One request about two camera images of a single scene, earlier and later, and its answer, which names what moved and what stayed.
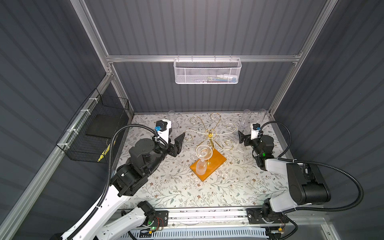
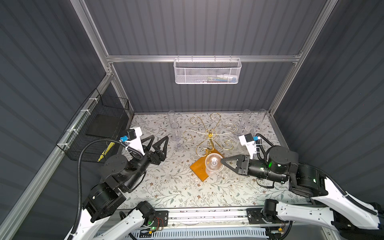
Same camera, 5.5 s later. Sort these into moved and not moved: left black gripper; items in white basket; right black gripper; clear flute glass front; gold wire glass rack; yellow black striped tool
Moved: left black gripper; right black gripper; clear flute glass front
Not moved: yellow black striped tool; gold wire glass rack; items in white basket
